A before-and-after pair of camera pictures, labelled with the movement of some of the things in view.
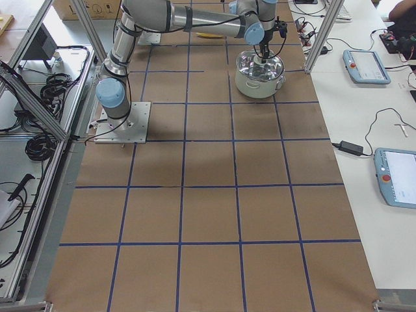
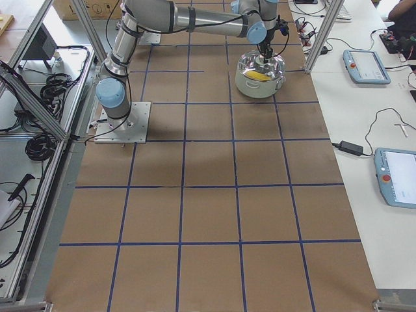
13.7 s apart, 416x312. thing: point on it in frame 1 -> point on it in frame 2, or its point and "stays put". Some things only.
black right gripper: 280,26 stays put
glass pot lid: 249,66 stays put
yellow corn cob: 208,35 -> 257,75
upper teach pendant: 364,67 stays put
